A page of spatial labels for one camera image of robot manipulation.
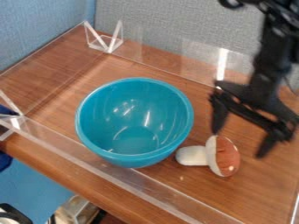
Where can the clear acrylic back barrier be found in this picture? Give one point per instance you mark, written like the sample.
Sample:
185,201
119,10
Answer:
179,71

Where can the blue plastic bowl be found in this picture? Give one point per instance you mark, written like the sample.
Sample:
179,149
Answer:
134,120

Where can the clear acrylic left bracket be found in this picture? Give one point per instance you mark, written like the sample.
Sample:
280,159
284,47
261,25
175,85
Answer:
10,116

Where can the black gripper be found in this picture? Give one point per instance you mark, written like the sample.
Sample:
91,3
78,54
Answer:
256,102

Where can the black white object bottom left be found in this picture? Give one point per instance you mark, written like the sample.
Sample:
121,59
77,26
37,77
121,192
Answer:
13,216

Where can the grey box under table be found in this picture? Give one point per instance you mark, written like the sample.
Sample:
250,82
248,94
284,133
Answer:
75,211

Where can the clear acrylic front barrier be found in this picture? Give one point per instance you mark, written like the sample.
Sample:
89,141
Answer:
133,196

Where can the dark blue object left edge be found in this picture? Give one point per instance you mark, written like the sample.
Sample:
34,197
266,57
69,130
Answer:
6,159

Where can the clear acrylic barrier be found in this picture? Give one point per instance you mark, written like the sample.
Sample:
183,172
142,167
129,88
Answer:
133,196
179,71

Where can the clear acrylic corner bracket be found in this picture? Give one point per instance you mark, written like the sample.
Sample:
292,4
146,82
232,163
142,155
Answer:
103,42

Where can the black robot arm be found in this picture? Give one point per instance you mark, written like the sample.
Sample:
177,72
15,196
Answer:
280,41

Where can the plush brown white mushroom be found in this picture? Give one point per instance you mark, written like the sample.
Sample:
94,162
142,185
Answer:
219,154

